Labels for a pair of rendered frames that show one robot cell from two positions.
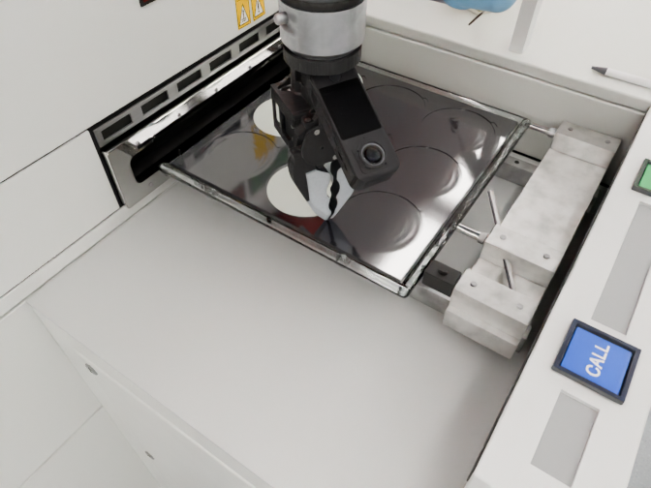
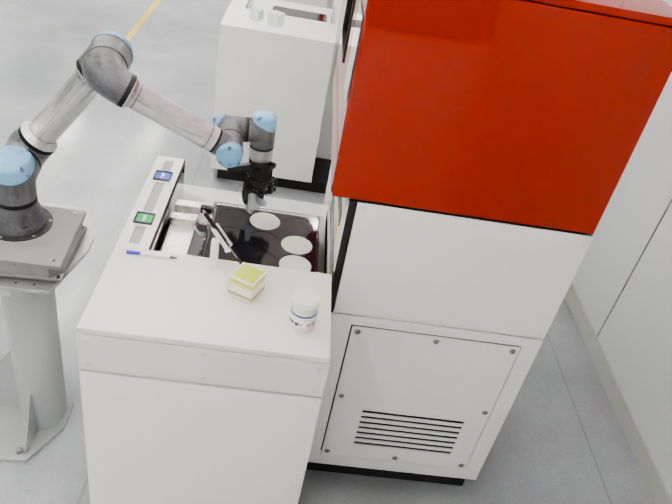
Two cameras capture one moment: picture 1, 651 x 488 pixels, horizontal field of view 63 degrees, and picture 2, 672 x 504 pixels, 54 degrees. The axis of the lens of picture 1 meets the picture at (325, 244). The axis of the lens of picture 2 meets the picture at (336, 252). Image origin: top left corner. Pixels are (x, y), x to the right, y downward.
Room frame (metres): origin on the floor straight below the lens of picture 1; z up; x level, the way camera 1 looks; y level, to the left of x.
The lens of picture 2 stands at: (2.03, -0.99, 2.13)
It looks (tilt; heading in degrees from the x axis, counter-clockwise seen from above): 35 degrees down; 139
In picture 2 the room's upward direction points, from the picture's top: 12 degrees clockwise
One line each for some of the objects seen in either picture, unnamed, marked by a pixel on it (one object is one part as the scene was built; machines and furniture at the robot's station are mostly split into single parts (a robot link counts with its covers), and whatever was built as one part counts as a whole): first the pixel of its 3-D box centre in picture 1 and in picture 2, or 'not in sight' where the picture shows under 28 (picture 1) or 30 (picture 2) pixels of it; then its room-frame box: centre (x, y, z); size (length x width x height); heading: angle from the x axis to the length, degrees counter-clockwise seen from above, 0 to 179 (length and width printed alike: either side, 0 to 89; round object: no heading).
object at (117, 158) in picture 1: (228, 100); (328, 247); (0.69, 0.15, 0.89); 0.44 x 0.02 x 0.10; 146
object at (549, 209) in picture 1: (537, 230); (178, 240); (0.45, -0.26, 0.87); 0.36 x 0.08 x 0.03; 146
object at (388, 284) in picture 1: (270, 223); (267, 211); (0.44, 0.06, 0.90); 0.37 x 0.01 x 0.01; 56
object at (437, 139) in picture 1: (351, 142); (263, 241); (0.59, -0.04, 0.90); 0.34 x 0.34 x 0.01; 56
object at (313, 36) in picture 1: (319, 19); (261, 153); (0.45, 0.01, 1.14); 0.08 x 0.08 x 0.05
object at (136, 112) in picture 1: (219, 60); (332, 231); (0.70, 0.15, 0.96); 0.44 x 0.01 x 0.02; 146
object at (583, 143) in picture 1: (585, 143); not in sight; (0.59, -0.36, 0.89); 0.08 x 0.03 x 0.03; 56
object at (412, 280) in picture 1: (474, 195); (206, 233); (0.49, -0.19, 0.90); 0.38 x 0.01 x 0.01; 146
